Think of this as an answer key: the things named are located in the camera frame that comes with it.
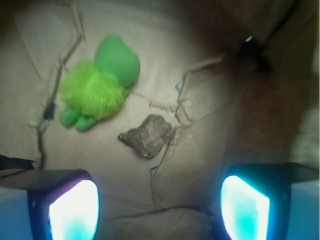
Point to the brown grey rock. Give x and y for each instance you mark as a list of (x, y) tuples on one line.
[(149, 138)]

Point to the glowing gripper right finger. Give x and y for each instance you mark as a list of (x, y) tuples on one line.
[(271, 201)]

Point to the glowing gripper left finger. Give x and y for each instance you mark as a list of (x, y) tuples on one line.
[(48, 205)]

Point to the green fuzzy plush toy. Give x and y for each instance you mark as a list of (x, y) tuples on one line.
[(96, 90)]

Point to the crumpled brown paper bag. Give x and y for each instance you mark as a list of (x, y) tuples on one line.
[(237, 79)]

